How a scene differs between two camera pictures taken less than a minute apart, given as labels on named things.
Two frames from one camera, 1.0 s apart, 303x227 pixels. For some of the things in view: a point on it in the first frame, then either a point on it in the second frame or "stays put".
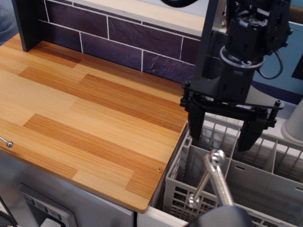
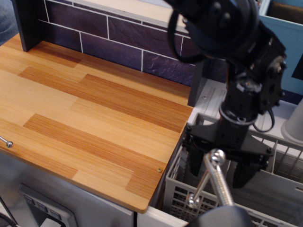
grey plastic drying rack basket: (265, 183) stays put
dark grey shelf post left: (27, 13) stays put
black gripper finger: (196, 121) to (196, 157)
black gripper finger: (250, 131) to (243, 173)
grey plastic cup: (292, 128) stays put
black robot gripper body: (230, 94) to (231, 138)
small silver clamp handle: (9, 144) stays put
